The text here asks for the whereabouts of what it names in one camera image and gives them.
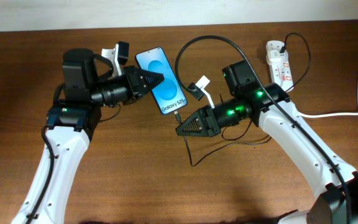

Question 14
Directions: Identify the blue Galaxy smartphone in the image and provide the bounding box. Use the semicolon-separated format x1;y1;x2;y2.
134;46;188;116

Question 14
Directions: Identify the black charger cable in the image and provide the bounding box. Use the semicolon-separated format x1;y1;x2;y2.
173;32;311;167

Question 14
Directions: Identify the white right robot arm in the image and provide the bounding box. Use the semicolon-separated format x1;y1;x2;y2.
176;60;358;223

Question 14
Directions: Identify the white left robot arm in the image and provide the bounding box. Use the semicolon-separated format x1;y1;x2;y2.
12;49;164;223

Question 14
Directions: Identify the white charger plug adapter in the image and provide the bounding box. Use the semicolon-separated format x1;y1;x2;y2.
266;49;288;65

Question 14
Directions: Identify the white power strip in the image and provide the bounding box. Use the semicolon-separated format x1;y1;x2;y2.
266;40;293;92

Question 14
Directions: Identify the white power strip cord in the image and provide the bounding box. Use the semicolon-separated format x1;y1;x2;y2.
282;55;358;119

